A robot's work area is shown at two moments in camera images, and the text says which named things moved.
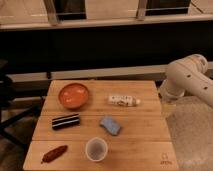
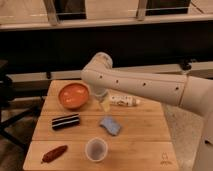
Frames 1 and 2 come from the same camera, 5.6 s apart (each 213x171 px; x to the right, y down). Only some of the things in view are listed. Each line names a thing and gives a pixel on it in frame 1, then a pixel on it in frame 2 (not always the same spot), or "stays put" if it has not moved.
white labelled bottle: (123, 101) stays put
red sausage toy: (54, 153) stays put
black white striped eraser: (66, 121) stays put
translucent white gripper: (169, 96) → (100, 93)
